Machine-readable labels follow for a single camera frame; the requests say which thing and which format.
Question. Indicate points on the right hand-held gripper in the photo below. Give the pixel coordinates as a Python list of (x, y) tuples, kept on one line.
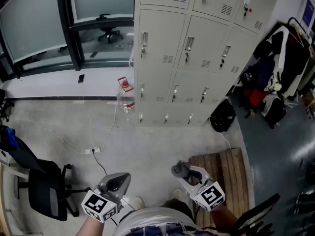
[(209, 195)]

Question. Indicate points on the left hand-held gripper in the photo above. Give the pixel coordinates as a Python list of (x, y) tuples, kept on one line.
[(99, 204)]

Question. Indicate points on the grey cloth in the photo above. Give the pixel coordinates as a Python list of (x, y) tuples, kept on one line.
[(179, 169)]

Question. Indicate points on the row of beige locker doors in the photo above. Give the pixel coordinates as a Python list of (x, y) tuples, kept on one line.
[(162, 38)]

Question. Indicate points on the person's right forearm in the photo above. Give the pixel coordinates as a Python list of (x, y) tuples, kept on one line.
[(222, 217)]

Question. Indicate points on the person's left forearm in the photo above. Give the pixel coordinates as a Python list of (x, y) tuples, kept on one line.
[(89, 227)]

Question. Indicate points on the beige metal locker cabinet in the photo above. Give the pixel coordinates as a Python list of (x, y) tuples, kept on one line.
[(251, 42)]

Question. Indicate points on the person's right white shoe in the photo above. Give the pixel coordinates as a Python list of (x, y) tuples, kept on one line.
[(177, 193)]

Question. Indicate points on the person's white shoe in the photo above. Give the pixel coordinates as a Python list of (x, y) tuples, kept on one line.
[(138, 203), (177, 193)]

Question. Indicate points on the person's left white shoe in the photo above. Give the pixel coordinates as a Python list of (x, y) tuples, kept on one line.
[(138, 203)]

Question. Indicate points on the person's dark shorts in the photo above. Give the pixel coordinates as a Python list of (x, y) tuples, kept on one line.
[(178, 205)]

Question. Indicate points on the wooden slat pallet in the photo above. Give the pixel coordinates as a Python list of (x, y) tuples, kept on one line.
[(229, 171)]

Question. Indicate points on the white power strip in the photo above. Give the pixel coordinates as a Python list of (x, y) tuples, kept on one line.
[(92, 150)]

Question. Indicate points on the person's patterned shirt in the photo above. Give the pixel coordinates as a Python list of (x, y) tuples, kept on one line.
[(157, 222)]

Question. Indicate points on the black backpack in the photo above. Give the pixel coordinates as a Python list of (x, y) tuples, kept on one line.
[(222, 117)]

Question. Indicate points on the black monitor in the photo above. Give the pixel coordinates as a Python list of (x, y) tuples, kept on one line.
[(256, 215)]

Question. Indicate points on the black office chair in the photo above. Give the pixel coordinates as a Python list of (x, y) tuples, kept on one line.
[(46, 193)]

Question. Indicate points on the clear water jug red cap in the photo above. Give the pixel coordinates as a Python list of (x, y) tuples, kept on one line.
[(125, 99)]

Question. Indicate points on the black phone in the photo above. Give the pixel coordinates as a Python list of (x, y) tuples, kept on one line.
[(81, 78)]

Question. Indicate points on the blue fabric on chair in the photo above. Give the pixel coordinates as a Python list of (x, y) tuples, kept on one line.
[(11, 138)]

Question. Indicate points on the clothes rack with coats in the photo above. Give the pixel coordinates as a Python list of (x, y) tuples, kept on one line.
[(275, 77)]

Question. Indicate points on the black swivel chair behind glass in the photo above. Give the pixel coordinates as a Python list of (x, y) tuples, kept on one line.
[(109, 32)]

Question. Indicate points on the black window frame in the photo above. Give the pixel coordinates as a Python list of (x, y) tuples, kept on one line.
[(73, 33)]

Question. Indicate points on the blue wall poster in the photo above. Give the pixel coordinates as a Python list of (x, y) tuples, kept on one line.
[(308, 13)]

